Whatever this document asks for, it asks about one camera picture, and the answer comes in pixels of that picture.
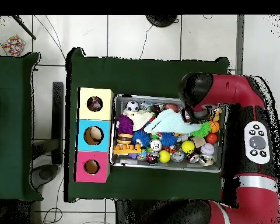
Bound mint green cloth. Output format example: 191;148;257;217
143;108;201;135

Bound colourful patterned cloth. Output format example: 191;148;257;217
1;34;26;57
87;96;103;112

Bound silver mesh bin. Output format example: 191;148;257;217
109;93;226;174

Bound wooden box with three holes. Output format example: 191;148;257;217
73;87;115;183

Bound cream yellow cloth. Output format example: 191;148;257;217
122;109;155;131

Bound purple spiky toy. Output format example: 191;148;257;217
116;114;134;135

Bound small soccer ball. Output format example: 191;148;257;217
125;100;140;112

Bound toy burger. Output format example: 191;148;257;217
116;132;134;145

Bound blue spiky ball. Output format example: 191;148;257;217
160;132;179;146

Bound yellow ball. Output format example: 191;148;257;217
181;140;195;154
158;149;172;163

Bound green spiky toy with eyes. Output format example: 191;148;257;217
190;121;211;138

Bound black round object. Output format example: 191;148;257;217
145;15;179;28

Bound grey rounded object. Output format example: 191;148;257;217
29;163;60;190

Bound black rod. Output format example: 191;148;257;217
11;15;37;40

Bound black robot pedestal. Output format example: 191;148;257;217
115;199;155;224

